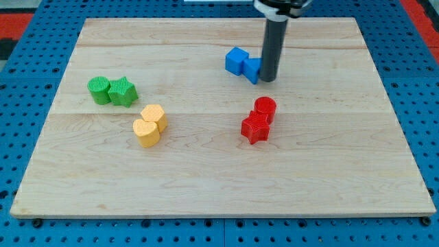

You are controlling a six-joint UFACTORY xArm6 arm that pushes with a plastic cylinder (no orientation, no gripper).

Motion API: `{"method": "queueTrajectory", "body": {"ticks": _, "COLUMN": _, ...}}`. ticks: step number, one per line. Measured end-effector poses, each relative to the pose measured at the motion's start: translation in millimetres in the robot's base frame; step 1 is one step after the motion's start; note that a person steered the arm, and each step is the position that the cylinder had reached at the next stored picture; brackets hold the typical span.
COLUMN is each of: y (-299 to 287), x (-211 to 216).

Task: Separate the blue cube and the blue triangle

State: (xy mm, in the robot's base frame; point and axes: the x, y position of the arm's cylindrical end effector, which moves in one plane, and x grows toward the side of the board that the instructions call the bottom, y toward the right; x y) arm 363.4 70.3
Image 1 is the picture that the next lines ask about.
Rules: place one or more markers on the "blue triangle block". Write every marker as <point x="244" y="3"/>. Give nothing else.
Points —
<point x="251" y="67"/>

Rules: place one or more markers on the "blue cube block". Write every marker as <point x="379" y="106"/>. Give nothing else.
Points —
<point x="234" y="60"/>

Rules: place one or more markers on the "red star block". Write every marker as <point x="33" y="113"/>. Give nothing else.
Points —
<point x="255" y="127"/>

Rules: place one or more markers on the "red cylinder block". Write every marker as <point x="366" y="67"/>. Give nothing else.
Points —
<point x="266" y="105"/>

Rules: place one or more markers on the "light wooden board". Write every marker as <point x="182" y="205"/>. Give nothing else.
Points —
<point x="335" y="147"/>

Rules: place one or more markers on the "yellow hexagon block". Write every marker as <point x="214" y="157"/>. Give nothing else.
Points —
<point x="155" y="113"/>

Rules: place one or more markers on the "yellow heart block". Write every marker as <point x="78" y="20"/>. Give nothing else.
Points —
<point x="147" y="133"/>

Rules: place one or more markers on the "green star block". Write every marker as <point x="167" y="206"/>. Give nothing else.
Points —
<point x="122" y="92"/>

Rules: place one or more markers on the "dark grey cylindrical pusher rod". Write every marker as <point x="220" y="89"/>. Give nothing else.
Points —
<point x="274" y="35"/>

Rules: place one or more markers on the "green cylinder block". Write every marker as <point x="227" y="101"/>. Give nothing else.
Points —
<point x="98" y="87"/>

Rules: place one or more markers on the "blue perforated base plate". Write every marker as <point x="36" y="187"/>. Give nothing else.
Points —
<point x="34" y="69"/>

